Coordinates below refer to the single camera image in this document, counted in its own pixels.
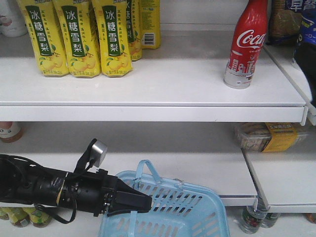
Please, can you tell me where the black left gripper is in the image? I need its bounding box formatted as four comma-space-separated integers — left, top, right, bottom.
75, 169, 152, 217

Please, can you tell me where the light blue plastic basket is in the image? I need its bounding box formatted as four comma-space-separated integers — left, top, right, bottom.
98, 160, 230, 237

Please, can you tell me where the red coca cola bottle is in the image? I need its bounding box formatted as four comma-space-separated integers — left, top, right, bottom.
224, 0, 268, 89

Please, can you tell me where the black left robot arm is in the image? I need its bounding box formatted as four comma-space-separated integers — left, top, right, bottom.
0, 154, 152, 224

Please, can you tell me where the white shelf board top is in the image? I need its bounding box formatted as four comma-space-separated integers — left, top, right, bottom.
0, 31, 308, 123

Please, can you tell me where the clear cookie box yellow label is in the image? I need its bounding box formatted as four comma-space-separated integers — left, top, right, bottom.
234, 122, 311, 153

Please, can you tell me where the yellow pear drink carton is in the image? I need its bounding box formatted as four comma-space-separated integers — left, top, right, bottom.
53, 0, 101, 78
17, 0, 69, 77
92, 0, 133, 78

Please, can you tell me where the blue white snack cup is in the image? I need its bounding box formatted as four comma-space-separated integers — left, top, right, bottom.
292, 8, 316, 71

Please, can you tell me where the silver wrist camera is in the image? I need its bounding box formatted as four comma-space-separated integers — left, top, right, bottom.
89, 139, 108, 167

